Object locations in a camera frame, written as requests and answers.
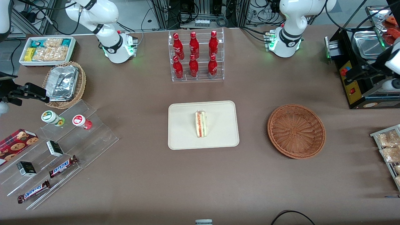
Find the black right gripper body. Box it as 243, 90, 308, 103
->
0, 72, 23, 106

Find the triangular sandwich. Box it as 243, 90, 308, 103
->
195, 109, 208, 138

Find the aluminium foil tray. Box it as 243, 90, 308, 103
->
46, 65, 79, 102

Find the light wicker basket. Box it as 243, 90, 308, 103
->
42, 61, 87, 110

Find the steel tray with fried food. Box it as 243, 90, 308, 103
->
365, 5, 400, 44

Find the brown round wicker basket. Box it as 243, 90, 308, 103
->
267, 104, 326, 160

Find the beige plastic tray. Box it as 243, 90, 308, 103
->
168, 100, 240, 150

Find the black machine with yellow panel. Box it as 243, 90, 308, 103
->
324, 27, 400, 110

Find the green lid cup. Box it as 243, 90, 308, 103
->
41, 110, 65, 127

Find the steel pan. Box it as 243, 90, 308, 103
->
352, 30, 388, 60

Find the yellow snack packet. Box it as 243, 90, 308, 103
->
25, 47, 37, 62

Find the large clear cracker bag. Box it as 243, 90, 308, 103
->
32, 46, 68, 62

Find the small clear cracker bag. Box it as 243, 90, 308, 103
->
44, 38, 63, 48

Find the red plaid cookie box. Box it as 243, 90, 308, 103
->
0, 129, 39, 158

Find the red lid cup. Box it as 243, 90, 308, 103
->
72, 115, 93, 130

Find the white snack bin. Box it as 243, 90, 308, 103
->
19, 36, 77, 67

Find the clear bag of fried snacks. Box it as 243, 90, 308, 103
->
379, 147, 400, 163
376, 130, 400, 148

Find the small black box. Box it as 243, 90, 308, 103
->
46, 140, 64, 157
17, 161, 37, 177

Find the clear acrylic stepped display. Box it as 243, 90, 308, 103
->
0, 99, 119, 210

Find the Snickers bar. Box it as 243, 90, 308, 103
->
48, 155, 78, 178
17, 180, 51, 204

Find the red cola bottle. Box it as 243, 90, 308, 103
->
189, 54, 199, 78
173, 56, 184, 79
173, 33, 184, 60
208, 55, 218, 78
189, 31, 200, 59
209, 30, 219, 57

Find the clear acrylic bottle rack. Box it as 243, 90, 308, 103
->
168, 27, 225, 83

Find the wire rack tray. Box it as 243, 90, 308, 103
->
370, 124, 400, 191

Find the black cable loop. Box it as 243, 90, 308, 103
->
270, 210, 316, 225

